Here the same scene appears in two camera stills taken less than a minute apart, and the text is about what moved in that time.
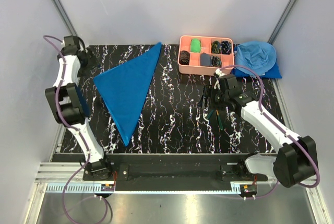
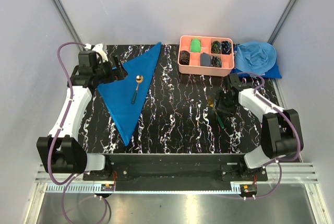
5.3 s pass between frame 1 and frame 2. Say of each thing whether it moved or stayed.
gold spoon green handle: moved
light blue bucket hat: stayed
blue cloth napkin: stayed
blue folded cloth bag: stayed
